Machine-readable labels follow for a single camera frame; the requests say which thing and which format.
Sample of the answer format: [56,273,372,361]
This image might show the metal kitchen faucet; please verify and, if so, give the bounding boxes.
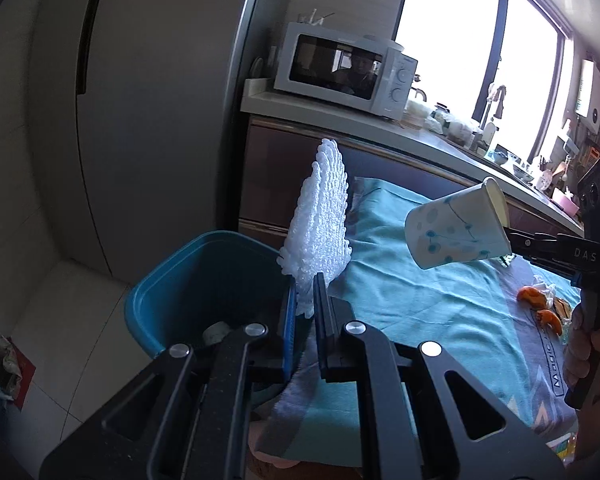
[482,85,508,127]

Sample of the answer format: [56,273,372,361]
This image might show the dark red base cabinet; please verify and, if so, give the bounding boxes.
[237,115,581,246]

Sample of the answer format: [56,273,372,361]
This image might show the white wall water heater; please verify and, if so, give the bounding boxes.
[575,59,600,128]

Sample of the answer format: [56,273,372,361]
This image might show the white kitchen counter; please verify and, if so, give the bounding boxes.
[240,77,586,236]

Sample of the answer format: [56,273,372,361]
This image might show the teal printed tablecloth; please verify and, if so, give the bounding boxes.
[250,175,586,466]

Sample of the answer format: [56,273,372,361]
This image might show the red packet with wrappers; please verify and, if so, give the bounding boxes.
[0,335,37,402]

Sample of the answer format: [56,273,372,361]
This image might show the large kitchen window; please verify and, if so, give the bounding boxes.
[395,0,566,161]

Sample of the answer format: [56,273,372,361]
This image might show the orange peel piece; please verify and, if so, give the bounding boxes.
[517,285,548,307]
[536,309,563,336]

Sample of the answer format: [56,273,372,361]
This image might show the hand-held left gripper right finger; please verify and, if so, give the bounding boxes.
[312,272,568,480]

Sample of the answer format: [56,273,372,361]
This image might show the person's right hand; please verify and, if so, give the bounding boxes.
[562,304,600,403]

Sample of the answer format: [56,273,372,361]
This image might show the pink bowl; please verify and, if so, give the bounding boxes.
[552,187,581,212]

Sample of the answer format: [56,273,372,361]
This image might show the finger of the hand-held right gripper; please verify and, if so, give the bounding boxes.
[517,254,583,285]
[502,227,563,257]

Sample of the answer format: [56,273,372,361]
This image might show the white dotted paper cup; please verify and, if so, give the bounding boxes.
[405,177,513,271]

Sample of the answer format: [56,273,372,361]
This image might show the blue plastic waste bin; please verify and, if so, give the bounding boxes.
[125,230,295,361]

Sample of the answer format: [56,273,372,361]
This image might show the grey refrigerator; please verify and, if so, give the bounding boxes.
[27,0,281,281]

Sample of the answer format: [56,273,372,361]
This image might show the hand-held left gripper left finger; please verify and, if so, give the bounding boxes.
[39,282,301,480]

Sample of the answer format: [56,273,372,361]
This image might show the white foam fruit net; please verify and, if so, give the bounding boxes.
[277,139,353,318]

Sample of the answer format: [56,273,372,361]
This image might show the glass kettle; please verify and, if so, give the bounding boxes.
[407,75,428,105]

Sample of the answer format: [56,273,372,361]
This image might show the white microwave oven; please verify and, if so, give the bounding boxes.
[273,21,419,121]

